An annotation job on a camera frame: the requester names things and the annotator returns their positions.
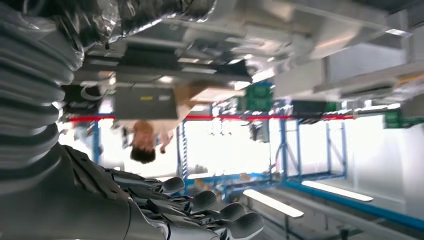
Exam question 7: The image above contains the blue metal shelving rack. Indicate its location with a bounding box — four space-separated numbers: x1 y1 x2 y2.
175 99 349 203

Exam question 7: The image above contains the long white ceiling light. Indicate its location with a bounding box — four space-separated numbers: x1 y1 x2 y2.
301 180 374 203
242 188 305 219

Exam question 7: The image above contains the long blue beam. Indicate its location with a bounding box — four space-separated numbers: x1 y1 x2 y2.
284 180 424 233

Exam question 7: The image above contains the person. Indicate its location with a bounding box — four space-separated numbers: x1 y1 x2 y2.
114 81 213 165

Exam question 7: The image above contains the green plastic crate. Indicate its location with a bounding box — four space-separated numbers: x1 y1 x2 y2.
384 110 403 129
245 82 274 112

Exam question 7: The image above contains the grey metal workbench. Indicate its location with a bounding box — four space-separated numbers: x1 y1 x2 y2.
231 0 424 100

